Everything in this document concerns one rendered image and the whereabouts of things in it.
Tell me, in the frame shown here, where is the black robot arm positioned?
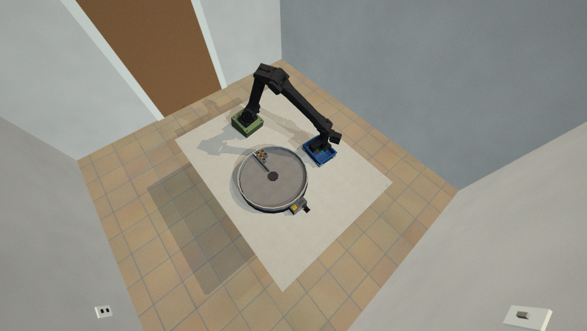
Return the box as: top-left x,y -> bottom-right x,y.
238,63 -> 342,153

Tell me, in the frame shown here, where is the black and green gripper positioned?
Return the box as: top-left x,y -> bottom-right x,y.
318,141 -> 331,153

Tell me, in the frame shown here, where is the blue open tray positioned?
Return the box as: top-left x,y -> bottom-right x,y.
302,135 -> 337,168

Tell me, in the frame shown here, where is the grey round turntable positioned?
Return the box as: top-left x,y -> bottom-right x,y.
238,146 -> 310,215

